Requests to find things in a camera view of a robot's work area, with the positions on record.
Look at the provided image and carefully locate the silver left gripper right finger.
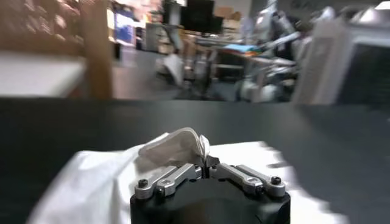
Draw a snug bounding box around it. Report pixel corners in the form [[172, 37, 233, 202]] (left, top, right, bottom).
[[204, 155, 287, 199]]

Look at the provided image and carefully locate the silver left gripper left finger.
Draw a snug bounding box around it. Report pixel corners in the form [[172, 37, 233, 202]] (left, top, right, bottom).
[[133, 163, 204, 201]]

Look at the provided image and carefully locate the white printed t-shirt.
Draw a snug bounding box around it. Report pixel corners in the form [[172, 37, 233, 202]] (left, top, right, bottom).
[[26, 127, 351, 224]]

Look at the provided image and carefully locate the white foam board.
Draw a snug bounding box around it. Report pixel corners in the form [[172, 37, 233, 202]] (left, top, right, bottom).
[[162, 53, 186, 88]]

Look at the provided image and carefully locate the white standing desk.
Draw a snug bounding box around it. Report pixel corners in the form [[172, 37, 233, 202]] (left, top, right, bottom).
[[194, 36, 298, 103]]

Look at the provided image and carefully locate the black table cover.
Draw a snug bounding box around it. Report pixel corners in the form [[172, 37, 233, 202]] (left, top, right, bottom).
[[0, 96, 390, 224]]

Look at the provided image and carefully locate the folded cloth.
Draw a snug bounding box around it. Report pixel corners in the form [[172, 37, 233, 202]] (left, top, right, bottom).
[[223, 43, 260, 55]]

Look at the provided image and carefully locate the white humanoid robot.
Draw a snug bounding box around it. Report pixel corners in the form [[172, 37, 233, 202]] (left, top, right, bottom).
[[252, 0, 307, 59]]

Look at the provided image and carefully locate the white air cooler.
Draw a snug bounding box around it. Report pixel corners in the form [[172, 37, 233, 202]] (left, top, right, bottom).
[[290, 0, 390, 107]]

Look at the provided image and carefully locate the black monitor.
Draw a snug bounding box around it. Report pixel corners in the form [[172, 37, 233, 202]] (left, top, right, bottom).
[[179, 0, 225, 35]]

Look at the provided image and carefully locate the white side table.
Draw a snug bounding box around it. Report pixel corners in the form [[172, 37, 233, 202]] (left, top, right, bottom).
[[0, 50, 88, 98]]

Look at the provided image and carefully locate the wooden post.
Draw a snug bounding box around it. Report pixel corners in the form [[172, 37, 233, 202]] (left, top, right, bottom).
[[78, 0, 114, 100]]

